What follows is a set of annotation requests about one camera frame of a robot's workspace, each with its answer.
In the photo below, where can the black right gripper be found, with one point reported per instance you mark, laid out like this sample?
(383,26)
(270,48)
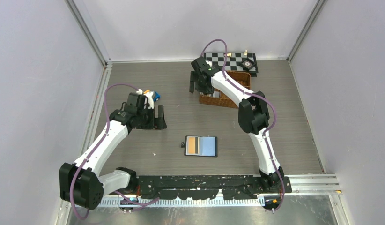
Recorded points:
(193,78)

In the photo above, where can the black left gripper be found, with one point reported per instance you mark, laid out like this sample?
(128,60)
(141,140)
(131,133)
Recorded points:
(159,123)

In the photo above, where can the gold credit card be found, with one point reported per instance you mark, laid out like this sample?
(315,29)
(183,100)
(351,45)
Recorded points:
(192,145)

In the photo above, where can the black leather card holder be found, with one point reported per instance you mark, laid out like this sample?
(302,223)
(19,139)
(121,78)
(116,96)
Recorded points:
(208,146)

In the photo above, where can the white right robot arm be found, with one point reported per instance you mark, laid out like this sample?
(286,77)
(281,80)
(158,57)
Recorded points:
(253,115)

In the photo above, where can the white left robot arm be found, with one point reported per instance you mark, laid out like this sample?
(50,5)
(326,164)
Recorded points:
(81,181)

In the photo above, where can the blue toy car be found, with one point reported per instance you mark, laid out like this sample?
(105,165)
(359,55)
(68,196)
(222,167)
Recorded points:
(156,96)

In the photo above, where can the woven wicker divided basket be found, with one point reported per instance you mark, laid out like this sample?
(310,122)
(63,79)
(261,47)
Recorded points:
(229,88)

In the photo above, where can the black white chessboard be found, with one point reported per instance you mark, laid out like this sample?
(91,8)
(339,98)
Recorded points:
(232,63)

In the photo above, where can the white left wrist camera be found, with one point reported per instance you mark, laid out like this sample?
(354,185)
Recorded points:
(149,101)

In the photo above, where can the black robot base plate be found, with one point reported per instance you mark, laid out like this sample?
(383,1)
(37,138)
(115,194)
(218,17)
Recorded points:
(203,187)

